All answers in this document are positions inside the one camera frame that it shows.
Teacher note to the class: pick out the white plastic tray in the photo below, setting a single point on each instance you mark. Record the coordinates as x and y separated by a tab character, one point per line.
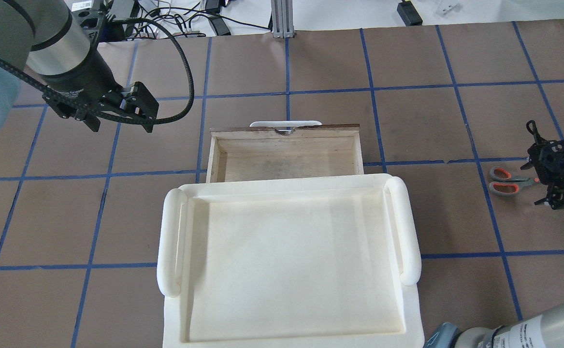
324	262

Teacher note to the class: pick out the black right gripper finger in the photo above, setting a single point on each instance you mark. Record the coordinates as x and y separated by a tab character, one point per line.
538	141
554	197

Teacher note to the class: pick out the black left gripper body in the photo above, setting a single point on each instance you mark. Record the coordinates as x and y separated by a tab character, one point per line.
84	80

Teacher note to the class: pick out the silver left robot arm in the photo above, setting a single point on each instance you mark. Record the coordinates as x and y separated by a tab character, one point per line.
59	42

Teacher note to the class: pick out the black power adapter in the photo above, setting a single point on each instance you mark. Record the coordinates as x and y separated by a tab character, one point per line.
409	14

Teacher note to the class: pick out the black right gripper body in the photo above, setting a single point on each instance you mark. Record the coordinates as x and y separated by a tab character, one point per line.
563	166

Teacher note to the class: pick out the aluminium frame post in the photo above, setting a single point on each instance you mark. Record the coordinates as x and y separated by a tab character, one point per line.
282	19

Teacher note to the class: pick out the wooden drawer with white handle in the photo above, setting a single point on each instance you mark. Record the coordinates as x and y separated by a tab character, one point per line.
276	150

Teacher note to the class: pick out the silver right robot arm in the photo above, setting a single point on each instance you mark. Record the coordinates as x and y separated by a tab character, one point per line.
545	330

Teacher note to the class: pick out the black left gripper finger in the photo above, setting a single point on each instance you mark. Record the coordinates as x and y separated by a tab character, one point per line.
138	100
143	120

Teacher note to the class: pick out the grey orange scissors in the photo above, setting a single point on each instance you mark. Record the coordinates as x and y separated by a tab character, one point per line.
505	184

